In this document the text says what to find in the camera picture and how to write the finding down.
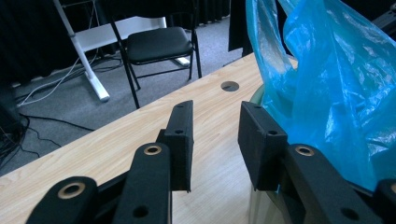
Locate white floor cable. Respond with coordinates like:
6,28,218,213
17,55,92,108

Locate dark cloth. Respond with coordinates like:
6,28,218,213
228,0,254,58

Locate black floor cables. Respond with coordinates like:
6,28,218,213
0,111,96,169

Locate white desk frame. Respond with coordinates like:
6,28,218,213
52,0,191,104

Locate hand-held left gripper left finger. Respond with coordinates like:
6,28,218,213
157,100,194,192

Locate dark curtain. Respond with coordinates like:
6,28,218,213
0,0,232,87

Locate blue plastic bag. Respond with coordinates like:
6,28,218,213
246,0,396,192

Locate grey table grommet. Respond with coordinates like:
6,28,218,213
220,80,240,92

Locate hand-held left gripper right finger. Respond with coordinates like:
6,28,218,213
237,101,289,191

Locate black folding chair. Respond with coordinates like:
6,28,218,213
108,0,204,110

